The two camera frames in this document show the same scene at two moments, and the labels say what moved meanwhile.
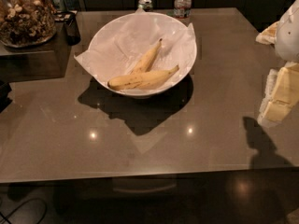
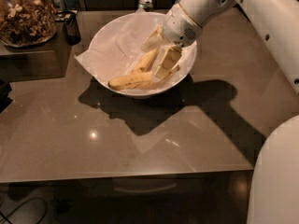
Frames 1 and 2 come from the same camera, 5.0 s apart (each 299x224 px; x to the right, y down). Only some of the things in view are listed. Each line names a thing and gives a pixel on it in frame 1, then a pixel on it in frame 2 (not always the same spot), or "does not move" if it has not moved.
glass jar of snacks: x=27 y=16 does not move
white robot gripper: x=288 y=36 → x=177 y=27
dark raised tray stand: x=50 y=59 does not move
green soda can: x=145 y=4 does not move
